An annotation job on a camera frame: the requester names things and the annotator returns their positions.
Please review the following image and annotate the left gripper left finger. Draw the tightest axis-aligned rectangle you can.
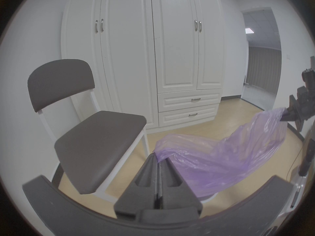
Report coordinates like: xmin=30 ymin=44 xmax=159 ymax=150
xmin=114 ymin=153 xmax=159 ymax=221

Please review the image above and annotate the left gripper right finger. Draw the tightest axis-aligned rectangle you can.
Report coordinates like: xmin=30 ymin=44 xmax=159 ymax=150
xmin=159 ymin=154 xmax=204 ymax=217

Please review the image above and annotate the white trash bin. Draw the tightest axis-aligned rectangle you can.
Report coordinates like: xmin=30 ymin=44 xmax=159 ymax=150
xmin=197 ymin=192 xmax=219 ymax=204

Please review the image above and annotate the white wardrobe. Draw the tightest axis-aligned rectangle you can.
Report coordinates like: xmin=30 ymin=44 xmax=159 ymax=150
xmin=60 ymin=0 xmax=225 ymax=135

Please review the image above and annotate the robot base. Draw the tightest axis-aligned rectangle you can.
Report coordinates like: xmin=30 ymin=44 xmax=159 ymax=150
xmin=271 ymin=174 xmax=312 ymax=232

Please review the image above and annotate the grey curtain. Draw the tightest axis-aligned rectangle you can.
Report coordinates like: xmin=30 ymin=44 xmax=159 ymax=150
xmin=246 ymin=46 xmax=282 ymax=94

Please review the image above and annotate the purple plastic bag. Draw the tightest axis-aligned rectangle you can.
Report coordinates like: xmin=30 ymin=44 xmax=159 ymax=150
xmin=153 ymin=107 xmax=288 ymax=198

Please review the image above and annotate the grey and white chair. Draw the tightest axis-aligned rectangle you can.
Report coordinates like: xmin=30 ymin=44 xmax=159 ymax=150
xmin=27 ymin=59 xmax=150 ymax=203

